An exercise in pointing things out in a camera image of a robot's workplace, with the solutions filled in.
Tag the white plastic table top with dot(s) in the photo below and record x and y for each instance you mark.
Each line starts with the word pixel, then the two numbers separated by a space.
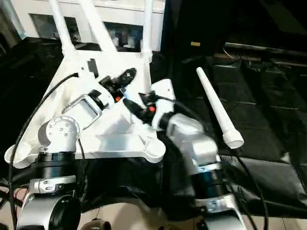
pixel 96 143

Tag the white plastic table leg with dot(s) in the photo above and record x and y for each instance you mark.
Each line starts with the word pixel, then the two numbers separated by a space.
pixel 98 24
pixel 61 24
pixel 147 24
pixel 216 105

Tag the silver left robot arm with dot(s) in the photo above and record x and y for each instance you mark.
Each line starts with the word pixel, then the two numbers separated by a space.
pixel 57 134

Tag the small yellow label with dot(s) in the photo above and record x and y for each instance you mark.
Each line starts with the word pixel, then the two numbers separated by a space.
pixel 195 44

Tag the white glass-door cabinet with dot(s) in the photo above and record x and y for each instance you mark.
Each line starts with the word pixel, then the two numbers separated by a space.
pixel 29 9

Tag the black plastic mat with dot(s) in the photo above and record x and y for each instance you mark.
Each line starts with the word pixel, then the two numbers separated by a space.
pixel 268 120

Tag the grey curtain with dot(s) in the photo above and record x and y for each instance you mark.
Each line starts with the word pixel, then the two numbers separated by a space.
pixel 5 24

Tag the silver metal bar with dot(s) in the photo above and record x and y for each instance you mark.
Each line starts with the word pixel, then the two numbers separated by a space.
pixel 264 48

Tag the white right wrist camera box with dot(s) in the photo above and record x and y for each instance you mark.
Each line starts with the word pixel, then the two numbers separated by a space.
pixel 163 91

